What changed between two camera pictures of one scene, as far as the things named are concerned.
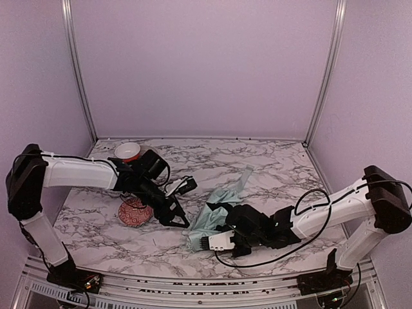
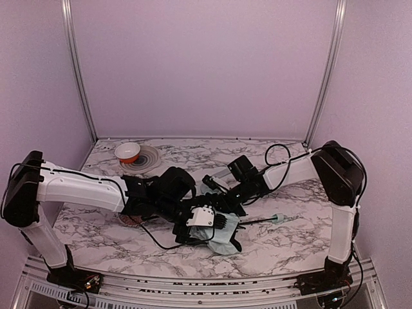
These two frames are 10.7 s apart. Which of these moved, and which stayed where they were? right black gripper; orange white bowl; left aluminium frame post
Moved: right black gripper
Stayed: left aluminium frame post; orange white bowl
